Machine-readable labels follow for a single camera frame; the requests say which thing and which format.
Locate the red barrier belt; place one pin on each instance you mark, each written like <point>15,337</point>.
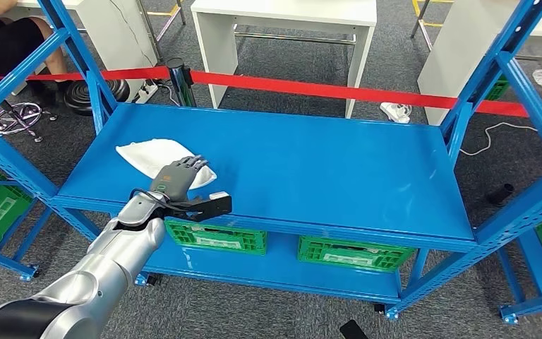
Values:
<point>299,88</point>

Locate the white power adapter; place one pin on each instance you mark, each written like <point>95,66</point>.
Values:
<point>392,112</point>

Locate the blue metal shelf rack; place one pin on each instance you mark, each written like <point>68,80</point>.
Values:
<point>299,163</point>
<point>537,306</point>
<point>0,262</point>

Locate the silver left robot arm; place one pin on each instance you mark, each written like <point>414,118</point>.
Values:
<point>112,262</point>

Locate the white curved plastic part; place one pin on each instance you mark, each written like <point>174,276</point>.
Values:
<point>149,156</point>

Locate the black stanchion post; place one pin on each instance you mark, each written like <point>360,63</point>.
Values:
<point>181,82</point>

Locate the black round stanchion base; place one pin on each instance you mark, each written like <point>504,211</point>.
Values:
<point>88,96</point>

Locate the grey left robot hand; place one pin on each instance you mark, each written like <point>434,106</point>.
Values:
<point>175,180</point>

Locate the metal tube frame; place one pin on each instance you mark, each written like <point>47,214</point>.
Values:
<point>166,28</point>

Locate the white table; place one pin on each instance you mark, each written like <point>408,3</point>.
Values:
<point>448,56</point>
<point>224,56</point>
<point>112,37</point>

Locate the chrome chair base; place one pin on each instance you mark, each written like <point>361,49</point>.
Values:
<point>16,119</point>

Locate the person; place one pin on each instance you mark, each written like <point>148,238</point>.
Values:
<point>14,44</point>

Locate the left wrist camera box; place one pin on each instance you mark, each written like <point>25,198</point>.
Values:
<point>215,208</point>

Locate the black cylindrical object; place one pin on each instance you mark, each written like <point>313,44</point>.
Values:
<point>500,194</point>

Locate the white power strip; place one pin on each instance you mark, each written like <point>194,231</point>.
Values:
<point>145,92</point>

